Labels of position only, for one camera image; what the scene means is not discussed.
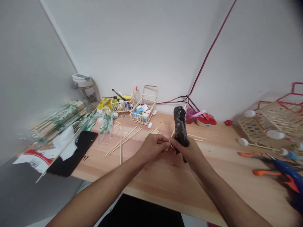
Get person's left hand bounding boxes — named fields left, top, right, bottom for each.
left=139, top=133, right=171, bottom=163

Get person's right hand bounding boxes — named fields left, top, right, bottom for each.
left=169, top=138, right=207, bottom=170

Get short wooden stick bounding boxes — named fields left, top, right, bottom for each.
left=165, top=129, right=176, bottom=152

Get black cutting pliers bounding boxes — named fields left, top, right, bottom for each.
left=173, top=106, right=191, bottom=164

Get scattered wooden sticks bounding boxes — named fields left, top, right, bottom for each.
left=103, top=120, right=143, bottom=165

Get red bowl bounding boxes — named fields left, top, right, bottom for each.
left=196, top=113, right=217, bottom=128

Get wooden stick cart with caps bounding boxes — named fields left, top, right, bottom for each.
left=129, top=85, right=159, bottom=129

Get pink plastic cup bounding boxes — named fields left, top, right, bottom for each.
left=185, top=108, right=207, bottom=125

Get clear green printed wrappers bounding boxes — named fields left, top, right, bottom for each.
left=97, top=106, right=115, bottom=145

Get small wooden stick cart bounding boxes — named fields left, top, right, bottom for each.
left=110, top=86, right=139, bottom=114

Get white wheel on stick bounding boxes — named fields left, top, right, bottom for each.
left=237, top=138, right=280, bottom=152

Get black pen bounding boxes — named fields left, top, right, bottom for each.
left=111, top=89, right=128, bottom=102

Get yellow plastic bag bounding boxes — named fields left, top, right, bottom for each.
left=97, top=95, right=132, bottom=111

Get person's body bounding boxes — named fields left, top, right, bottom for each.
left=97, top=193, right=186, bottom=227

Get orange and grey pliers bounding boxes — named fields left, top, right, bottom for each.
left=237, top=151, right=303, bottom=177

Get black smartphone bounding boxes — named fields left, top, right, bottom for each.
left=46, top=130, right=99, bottom=178

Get clear water bottle white lid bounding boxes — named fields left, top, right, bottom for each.
left=72, top=73, right=99, bottom=110

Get large wooden stick cart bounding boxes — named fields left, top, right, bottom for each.
left=236, top=82, right=303, bottom=152

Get white tissue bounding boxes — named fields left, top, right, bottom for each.
left=53, top=126, right=79, bottom=161

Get pile of green wrapped chopsticks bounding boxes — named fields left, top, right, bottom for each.
left=30, top=99, right=98, bottom=145

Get long bamboo skewer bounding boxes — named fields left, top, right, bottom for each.
left=35, top=127, right=81, bottom=184

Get white and blue glue bottle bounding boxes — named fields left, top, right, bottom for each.
left=280, top=147, right=303, bottom=162

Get blue glue gun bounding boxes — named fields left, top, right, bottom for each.
left=265, top=152, right=303, bottom=214

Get red and white packet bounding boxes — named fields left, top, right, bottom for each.
left=12, top=149, right=54, bottom=173

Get red and black cable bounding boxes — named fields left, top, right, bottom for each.
left=156, top=0, right=238, bottom=112

